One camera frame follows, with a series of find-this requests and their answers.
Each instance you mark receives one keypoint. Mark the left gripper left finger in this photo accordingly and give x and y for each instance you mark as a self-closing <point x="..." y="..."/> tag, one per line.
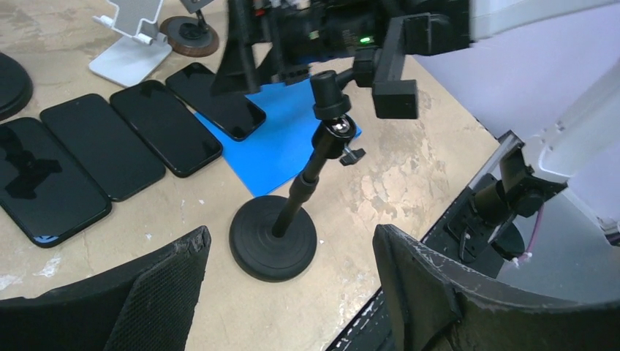
<point x="145" y="304"/>

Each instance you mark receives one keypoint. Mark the blue mat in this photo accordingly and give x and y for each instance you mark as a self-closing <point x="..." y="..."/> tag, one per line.
<point x="280" y="148"/>

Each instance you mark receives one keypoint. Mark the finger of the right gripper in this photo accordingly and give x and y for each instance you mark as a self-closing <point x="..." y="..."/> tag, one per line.
<point x="237" y="72"/>

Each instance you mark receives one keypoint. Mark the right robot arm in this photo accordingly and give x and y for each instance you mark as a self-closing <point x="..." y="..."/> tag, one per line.
<point x="540" y="166"/>

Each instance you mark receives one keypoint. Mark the tall black phone stand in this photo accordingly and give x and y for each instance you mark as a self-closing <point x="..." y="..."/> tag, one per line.
<point x="272" y="238"/>

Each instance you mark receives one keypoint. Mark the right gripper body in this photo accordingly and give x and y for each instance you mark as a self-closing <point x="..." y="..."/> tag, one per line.
<point x="294" y="37"/>

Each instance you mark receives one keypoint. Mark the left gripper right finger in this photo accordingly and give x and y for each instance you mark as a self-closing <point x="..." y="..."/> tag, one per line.
<point x="501" y="317"/>

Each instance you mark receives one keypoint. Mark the black round-base phone stand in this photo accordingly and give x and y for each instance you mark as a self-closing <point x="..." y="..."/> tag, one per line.
<point x="16" y="87"/>

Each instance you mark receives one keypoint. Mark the black phone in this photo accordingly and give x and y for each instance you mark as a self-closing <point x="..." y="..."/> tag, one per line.
<point x="167" y="127"/>
<point x="44" y="190"/>
<point x="233" y="114"/>

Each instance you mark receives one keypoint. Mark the white phone stand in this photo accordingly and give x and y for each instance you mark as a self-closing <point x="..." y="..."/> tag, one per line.
<point x="141" y="47"/>

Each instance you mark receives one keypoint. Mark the black smartphone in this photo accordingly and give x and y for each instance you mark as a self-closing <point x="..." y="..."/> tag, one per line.
<point x="100" y="140"/>

